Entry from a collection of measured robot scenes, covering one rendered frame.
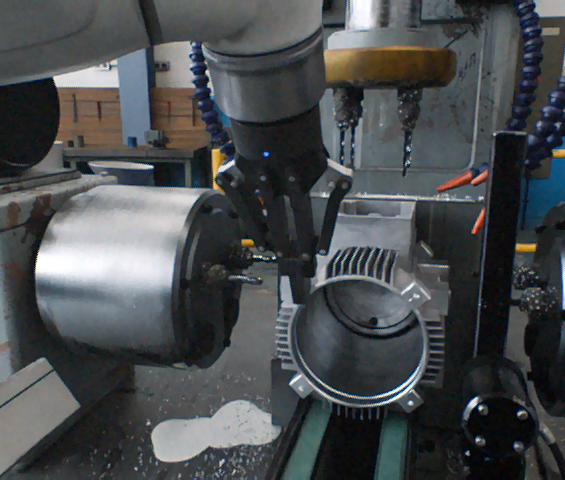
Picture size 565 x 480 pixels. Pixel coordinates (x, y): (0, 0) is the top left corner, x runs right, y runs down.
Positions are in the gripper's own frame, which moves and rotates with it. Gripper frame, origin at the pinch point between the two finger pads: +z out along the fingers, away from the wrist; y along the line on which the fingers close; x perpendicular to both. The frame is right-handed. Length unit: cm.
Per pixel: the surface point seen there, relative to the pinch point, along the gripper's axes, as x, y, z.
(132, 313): 2.3, 20.7, 6.7
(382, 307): -14.2, -7.2, 21.5
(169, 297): 1.0, 15.9, 4.7
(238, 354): -20, 21, 46
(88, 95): -407, 318, 205
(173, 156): -335, 205, 223
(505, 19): -45, -22, -7
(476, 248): -19.6, -19.6, 13.6
